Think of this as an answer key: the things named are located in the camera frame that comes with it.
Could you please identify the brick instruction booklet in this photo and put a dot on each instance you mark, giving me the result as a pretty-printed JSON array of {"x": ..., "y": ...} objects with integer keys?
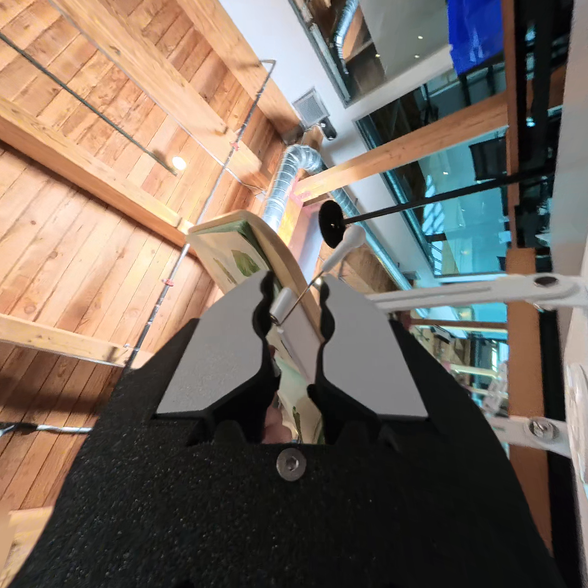
[{"x": 239, "y": 262}]

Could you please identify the wooden book stand white base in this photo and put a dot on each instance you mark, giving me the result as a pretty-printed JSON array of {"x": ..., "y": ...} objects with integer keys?
[{"x": 459, "y": 289}]

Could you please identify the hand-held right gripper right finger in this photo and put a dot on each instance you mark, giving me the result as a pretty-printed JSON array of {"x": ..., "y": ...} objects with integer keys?
[{"x": 367, "y": 367}]

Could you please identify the black floor lamp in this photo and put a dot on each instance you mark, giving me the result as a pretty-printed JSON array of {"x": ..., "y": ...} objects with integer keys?
[{"x": 331, "y": 220}]

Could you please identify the blue storage bin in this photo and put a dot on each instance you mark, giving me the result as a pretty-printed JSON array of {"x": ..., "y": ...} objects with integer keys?
[{"x": 473, "y": 36}]

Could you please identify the round ceiling light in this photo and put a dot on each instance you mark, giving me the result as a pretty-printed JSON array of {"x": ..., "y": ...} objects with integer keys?
[{"x": 178, "y": 162}]

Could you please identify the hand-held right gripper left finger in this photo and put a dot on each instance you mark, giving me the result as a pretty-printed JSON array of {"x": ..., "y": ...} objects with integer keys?
[{"x": 216, "y": 367}]

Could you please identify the metal ceiling conduit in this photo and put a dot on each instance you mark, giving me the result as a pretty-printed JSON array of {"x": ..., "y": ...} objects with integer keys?
[{"x": 234, "y": 147}]

